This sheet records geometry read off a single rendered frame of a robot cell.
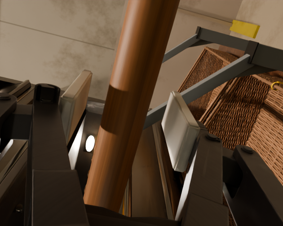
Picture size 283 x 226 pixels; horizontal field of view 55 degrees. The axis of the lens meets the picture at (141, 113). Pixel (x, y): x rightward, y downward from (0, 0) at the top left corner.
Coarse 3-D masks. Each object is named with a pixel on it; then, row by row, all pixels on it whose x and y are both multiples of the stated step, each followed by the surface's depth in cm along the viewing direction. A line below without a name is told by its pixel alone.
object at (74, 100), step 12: (84, 72) 20; (72, 84) 16; (84, 84) 17; (72, 96) 14; (84, 96) 19; (60, 108) 14; (72, 108) 14; (84, 108) 21; (72, 120) 15; (72, 132) 16
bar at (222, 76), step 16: (208, 32) 98; (176, 48) 101; (240, 48) 101; (256, 48) 53; (272, 48) 53; (240, 64) 55; (256, 64) 54; (272, 64) 54; (208, 80) 56; (224, 80) 56; (192, 96) 57; (160, 112) 58; (144, 128) 60; (128, 192) 37; (128, 208) 34
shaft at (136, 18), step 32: (128, 0) 16; (160, 0) 15; (128, 32) 16; (160, 32) 16; (128, 64) 16; (160, 64) 17; (128, 96) 17; (128, 128) 18; (96, 160) 19; (128, 160) 19; (96, 192) 20
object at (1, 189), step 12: (24, 156) 76; (12, 168) 71; (24, 168) 73; (12, 180) 66; (24, 180) 74; (0, 192) 62; (12, 192) 66; (24, 192) 75; (0, 204) 60; (12, 204) 67; (24, 204) 75; (0, 216) 60; (12, 216) 67
